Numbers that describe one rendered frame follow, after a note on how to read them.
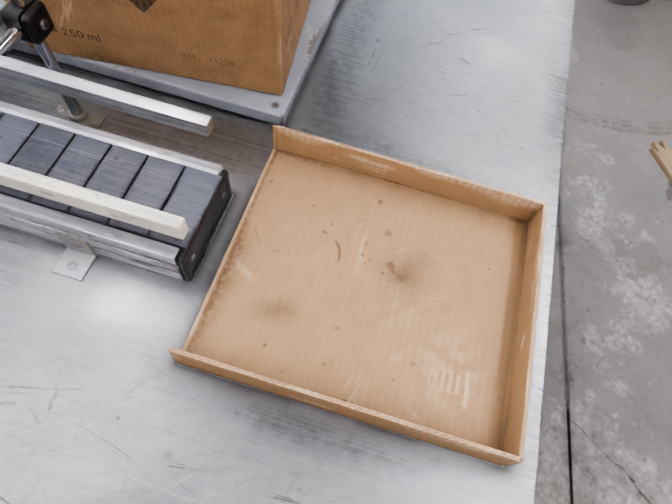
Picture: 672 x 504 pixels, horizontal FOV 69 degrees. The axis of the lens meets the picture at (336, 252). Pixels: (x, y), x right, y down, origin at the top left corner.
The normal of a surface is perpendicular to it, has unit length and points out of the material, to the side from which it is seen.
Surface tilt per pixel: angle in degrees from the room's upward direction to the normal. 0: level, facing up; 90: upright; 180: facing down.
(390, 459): 0
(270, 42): 90
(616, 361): 0
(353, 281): 0
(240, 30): 90
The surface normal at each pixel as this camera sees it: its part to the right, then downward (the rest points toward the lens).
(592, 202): 0.09, -0.46
